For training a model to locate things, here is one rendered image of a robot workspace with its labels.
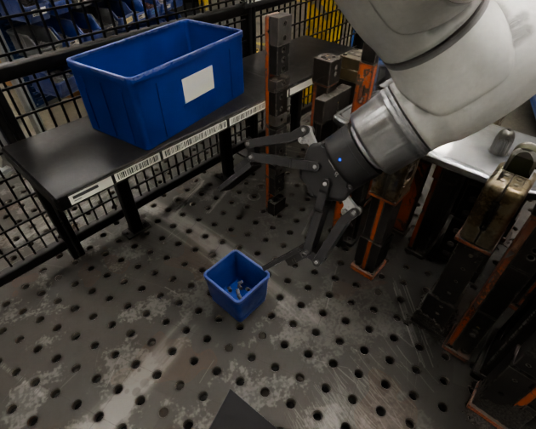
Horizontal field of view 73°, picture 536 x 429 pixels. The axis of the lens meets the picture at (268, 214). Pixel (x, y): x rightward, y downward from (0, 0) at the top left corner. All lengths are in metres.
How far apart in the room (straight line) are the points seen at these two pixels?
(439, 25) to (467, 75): 0.06
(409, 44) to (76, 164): 0.54
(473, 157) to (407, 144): 0.38
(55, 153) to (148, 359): 0.42
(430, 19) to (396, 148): 0.14
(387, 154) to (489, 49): 0.13
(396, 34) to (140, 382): 0.68
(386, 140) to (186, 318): 0.57
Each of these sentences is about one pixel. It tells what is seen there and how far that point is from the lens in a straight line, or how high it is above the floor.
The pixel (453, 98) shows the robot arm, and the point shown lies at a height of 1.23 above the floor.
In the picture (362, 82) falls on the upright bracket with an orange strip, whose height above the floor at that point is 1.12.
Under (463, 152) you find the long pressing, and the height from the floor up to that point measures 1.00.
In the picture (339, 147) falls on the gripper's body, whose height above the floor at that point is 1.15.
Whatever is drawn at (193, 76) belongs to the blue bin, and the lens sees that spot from 0.72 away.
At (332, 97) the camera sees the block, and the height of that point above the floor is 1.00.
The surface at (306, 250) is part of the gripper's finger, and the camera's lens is 0.49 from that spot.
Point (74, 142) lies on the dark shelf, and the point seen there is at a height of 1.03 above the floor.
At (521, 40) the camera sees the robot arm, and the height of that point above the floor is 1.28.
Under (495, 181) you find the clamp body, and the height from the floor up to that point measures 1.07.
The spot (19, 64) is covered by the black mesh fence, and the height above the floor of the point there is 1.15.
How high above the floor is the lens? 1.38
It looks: 43 degrees down
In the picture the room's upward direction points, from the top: straight up
